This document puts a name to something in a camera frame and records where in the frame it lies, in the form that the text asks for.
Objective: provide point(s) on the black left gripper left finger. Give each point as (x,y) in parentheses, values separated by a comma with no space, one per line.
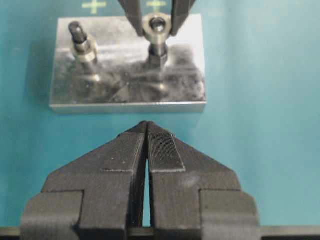
(98,196)

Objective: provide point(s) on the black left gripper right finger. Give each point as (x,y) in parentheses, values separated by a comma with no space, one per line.
(194,197)

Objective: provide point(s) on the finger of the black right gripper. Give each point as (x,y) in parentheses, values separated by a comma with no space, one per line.
(179,13)
(133,13)

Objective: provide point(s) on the steel washer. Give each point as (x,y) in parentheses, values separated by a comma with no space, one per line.
(148,32)

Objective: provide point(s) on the near steel shaft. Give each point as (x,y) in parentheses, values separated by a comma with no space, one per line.
(158,53)

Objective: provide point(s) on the steel shaft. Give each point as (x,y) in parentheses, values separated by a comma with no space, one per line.
(158,53)
(84,47)

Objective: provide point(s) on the far steel shaft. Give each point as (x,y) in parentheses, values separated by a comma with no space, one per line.
(84,47)

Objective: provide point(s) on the grey metal base block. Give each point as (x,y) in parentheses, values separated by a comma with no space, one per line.
(123,80)

